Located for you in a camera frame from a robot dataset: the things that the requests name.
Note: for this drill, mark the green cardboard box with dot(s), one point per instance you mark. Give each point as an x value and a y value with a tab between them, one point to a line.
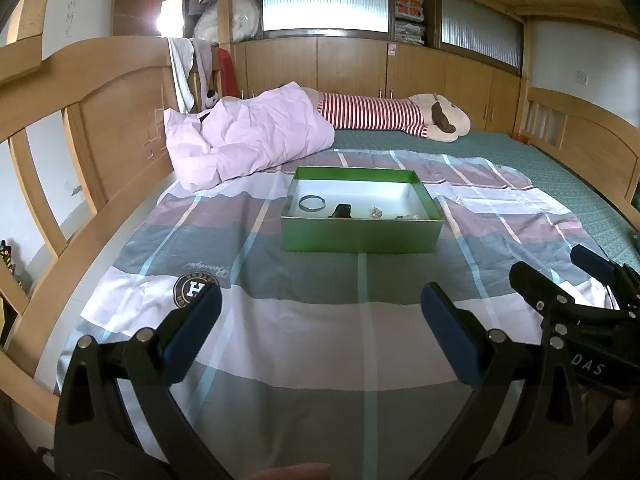
360	235

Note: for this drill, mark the black wristwatch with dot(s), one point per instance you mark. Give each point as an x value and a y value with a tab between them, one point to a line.
341	210

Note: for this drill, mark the small panda plush toy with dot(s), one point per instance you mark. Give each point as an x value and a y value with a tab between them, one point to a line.
211	99

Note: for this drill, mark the black yellow object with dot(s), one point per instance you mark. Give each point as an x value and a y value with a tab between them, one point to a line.
7	270

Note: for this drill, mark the white hanging towel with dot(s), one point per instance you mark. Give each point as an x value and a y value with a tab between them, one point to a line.
180	70

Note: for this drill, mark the stack of papers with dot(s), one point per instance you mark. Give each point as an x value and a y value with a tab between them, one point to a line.
410	17

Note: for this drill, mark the wooden headboard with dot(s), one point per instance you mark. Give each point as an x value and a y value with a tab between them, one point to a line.
115	125

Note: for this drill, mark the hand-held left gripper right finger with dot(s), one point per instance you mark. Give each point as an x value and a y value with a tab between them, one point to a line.
450	330

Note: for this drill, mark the pink quilt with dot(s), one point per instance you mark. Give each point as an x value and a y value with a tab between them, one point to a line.
260	135

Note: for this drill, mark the person's left hand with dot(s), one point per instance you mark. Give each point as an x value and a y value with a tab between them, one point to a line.
287	472

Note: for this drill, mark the white bagged bedding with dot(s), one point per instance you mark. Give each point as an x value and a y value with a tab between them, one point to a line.
247	15
207	25

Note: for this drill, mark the green bed mat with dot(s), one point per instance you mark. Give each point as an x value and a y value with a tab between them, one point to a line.
550	170

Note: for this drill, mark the narrow frosted glass window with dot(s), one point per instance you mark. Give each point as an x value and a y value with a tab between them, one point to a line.
480	30

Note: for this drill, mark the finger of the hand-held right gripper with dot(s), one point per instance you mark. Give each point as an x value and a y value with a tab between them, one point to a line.
595	262
535	285

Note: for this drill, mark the grey hanging garment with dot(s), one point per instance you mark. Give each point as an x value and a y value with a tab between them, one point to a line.
202	60

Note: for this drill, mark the person's right hand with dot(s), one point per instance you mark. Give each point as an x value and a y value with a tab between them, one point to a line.
622	412

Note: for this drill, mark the wide frosted glass window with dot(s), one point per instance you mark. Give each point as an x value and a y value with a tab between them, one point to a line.
325	4

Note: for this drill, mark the white wall switch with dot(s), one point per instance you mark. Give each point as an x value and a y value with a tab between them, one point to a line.
581	77

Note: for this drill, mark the wooden footboard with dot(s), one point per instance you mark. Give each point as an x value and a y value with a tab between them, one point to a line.
585	135

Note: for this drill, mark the large striped plush toy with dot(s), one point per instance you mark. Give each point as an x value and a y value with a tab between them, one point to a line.
380	112

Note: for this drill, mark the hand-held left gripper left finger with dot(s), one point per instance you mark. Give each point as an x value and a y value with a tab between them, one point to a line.
192	325

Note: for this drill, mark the striped printed bed sheet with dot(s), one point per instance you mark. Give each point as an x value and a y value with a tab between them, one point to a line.
310	320

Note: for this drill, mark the red hanging garment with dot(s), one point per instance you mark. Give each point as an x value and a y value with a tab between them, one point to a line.
228	72

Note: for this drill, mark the silver bangle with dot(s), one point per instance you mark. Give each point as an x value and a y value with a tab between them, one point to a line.
312	203

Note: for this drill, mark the wooden wall cabinets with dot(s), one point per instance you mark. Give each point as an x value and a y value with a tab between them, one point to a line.
350	67

